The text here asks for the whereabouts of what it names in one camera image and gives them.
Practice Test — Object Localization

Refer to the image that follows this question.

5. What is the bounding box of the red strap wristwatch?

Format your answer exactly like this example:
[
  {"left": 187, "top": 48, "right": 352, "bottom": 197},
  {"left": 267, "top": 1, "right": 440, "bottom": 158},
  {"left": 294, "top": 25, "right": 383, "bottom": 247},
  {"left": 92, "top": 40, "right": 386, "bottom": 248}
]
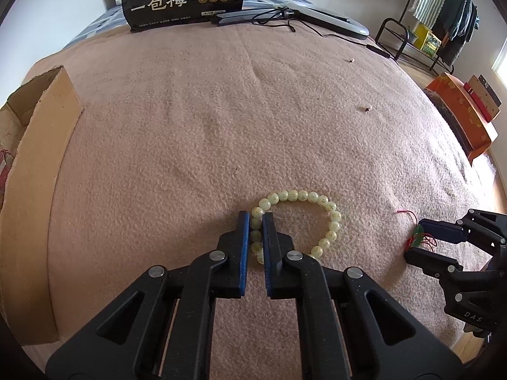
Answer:
[{"left": 0, "top": 149, "right": 14, "bottom": 193}]

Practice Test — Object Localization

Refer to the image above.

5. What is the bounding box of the yellow carton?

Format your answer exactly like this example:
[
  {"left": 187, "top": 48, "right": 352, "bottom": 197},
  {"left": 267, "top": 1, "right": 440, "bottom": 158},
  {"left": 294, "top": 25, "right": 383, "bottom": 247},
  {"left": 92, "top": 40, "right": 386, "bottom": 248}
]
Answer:
[{"left": 412, "top": 24, "right": 431, "bottom": 45}]

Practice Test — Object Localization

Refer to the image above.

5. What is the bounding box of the pale green bead bracelet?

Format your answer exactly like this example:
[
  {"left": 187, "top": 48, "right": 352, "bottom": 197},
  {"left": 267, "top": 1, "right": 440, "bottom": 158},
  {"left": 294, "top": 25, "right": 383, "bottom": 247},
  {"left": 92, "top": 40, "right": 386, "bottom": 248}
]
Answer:
[{"left": 250, "top": 189, "right": 342, "bottom": 265}]

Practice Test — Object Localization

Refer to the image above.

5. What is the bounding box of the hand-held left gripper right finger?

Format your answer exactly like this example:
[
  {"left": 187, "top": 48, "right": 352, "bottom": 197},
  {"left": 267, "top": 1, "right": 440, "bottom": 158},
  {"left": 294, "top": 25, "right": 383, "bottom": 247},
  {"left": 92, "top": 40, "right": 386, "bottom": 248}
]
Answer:
[{"left": 261, "top": 212, "right": 464, "bottom": 380}]

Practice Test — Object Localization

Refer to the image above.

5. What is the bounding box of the black folded tripod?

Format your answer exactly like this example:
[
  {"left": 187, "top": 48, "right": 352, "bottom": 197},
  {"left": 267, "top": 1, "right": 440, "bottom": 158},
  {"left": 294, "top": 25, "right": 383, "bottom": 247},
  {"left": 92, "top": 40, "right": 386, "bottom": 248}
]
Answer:
[{"left": 211, "top": 6, "right": 302, "bottom": 26}]

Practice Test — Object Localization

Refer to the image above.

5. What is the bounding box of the pink blanket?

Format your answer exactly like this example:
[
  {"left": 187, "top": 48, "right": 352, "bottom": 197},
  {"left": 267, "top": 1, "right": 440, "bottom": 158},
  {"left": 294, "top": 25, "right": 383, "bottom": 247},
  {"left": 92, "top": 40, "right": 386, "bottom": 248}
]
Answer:
[{"left": 8, "top": 20, "right": 500, "bottom": 380}]

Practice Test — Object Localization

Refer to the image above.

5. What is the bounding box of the green jade pendant red cord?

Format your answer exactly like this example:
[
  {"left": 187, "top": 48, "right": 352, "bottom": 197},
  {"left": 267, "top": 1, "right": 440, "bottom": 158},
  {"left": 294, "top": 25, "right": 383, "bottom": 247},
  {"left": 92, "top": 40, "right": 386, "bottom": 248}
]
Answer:
[{"left": 398, "top": 209, "right": 438, "bottom": 252}]

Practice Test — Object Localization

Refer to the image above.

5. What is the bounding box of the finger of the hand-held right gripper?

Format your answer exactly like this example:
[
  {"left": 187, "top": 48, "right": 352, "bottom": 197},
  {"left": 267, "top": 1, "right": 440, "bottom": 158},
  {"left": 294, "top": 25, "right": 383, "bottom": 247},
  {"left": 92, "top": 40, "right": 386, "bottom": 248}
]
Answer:
[
  {"left": 419, "top": 208, "right": 507, "bottom": 247},
  {"left": 404, "top": 246, "right": 497, "bottom": 328}
]

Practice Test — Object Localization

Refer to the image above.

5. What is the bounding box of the blue plaid bedsheet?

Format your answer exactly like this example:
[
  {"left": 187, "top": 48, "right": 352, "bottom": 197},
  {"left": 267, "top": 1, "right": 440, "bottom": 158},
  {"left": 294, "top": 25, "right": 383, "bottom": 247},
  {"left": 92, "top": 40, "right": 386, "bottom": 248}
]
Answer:
[{"left": 65, "top": 0, "right": 329, "bottom": 48}]

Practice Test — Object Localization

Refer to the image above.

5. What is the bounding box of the grey hair straightener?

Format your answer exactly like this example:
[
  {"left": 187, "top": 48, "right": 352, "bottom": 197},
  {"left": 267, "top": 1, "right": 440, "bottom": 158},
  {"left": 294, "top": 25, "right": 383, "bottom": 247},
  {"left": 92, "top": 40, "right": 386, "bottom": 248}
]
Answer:
[{"left": 277, "top": 4, "right": 370, "bottom": 40}]

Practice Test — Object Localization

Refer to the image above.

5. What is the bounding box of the yellow box on rack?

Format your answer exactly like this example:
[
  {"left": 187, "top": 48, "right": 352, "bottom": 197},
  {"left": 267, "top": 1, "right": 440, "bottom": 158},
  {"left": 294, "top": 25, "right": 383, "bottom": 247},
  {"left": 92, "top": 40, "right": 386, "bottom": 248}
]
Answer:
[{"left": 422, "top": 32, "right": 443, "bottom": 54}]

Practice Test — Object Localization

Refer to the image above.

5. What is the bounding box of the dark green hanging shirt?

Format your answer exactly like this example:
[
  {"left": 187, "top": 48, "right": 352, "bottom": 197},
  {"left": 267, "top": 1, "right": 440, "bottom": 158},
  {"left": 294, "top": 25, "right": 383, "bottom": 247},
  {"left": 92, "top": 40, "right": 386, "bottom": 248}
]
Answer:
[{"left": 433, "top": 0, "right": 469, "bottom": 37}]

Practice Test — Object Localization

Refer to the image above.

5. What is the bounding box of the red flat box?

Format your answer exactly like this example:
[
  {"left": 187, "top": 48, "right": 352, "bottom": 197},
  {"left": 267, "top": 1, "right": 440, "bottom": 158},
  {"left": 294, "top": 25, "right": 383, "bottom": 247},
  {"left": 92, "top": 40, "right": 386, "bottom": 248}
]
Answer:
[{"left": 464, "top": 82, "right": 494, "bottom": 122}]

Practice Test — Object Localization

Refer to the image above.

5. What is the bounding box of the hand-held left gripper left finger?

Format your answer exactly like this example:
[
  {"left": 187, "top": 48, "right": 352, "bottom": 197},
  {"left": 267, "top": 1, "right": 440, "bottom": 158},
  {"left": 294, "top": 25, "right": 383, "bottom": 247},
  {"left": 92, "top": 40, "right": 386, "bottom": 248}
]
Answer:
[{"left": 45, "top": 211, "right": 251, "bottom": 380}]

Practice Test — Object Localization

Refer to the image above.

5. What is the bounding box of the dark blue hanging jacket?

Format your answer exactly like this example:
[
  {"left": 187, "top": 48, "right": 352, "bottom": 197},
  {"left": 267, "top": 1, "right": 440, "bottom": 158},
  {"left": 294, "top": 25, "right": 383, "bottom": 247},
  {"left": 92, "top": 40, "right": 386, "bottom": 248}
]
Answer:
[{"left": 444, "top": 0, "right": 478, "bottom": 62}]

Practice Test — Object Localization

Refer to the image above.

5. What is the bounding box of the tan cardboard board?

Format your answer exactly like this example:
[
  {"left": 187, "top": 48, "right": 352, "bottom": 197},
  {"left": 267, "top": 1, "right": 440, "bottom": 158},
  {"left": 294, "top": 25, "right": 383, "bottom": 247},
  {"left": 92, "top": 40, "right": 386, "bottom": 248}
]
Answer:
[{"left": 470, "top": 73, "right": 502, "bottom": 119}]

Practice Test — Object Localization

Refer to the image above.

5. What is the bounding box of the black ring light cable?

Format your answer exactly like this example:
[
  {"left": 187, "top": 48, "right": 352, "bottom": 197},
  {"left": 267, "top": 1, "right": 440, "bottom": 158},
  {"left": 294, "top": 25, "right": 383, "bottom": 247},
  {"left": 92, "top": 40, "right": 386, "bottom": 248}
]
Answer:
[{"left": 253, "top": 8, "right": 391, "bottom": 59}]

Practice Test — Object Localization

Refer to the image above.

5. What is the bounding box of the black metal clothes rack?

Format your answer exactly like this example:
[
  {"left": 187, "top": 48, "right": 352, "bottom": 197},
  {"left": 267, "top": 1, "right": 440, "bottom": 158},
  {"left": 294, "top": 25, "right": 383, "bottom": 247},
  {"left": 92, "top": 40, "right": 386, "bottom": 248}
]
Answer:
[{"left": 374, "top": 0, "right": 476, "bottom": 76}]

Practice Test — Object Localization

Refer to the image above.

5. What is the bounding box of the cardboard box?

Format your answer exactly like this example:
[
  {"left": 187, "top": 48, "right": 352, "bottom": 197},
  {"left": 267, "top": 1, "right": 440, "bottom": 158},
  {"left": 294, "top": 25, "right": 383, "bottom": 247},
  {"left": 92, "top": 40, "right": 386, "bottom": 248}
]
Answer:
[{"left": 0, "top": 65, "right": 85, "bottom": 346}]

